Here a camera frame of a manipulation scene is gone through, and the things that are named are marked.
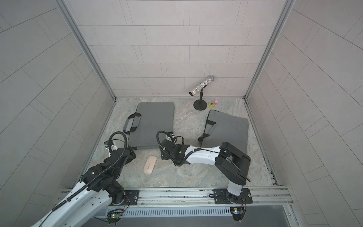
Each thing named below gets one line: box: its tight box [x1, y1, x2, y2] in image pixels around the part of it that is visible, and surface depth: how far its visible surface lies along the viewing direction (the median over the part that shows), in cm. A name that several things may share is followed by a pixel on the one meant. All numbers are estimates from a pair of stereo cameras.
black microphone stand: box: [193, 85, 208, 111], surface depth 113 cm
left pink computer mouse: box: [143, 155, 158, 175], surface depth 82 cm
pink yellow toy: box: [208, 98, 219, 108], surface depth 114 cm
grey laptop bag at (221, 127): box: [198, 109, 250, 155], surface depth 96 cm
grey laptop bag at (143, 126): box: [122, 101, 175, 150], surface depth 102 cm
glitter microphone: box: [189, 75, 215, 97], surface depth 98 cm
